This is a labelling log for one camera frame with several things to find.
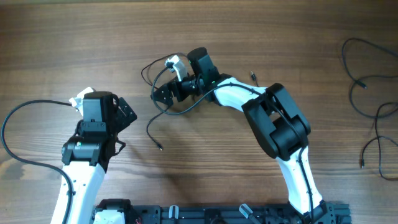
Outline thin black cable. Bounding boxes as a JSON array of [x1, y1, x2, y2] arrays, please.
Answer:
[[341, 37, 398, 182], [359, 135, 398, 170], [141, 52, 261, 152]]

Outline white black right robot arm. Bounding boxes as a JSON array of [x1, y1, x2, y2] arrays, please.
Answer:
[[150, 47, 325, 223]]

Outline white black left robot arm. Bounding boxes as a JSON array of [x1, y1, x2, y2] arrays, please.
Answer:
[[51, 87, 137, 223]]

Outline black right camera cable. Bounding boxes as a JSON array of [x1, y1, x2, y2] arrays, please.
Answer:
[[150, 63, 315, 223]]

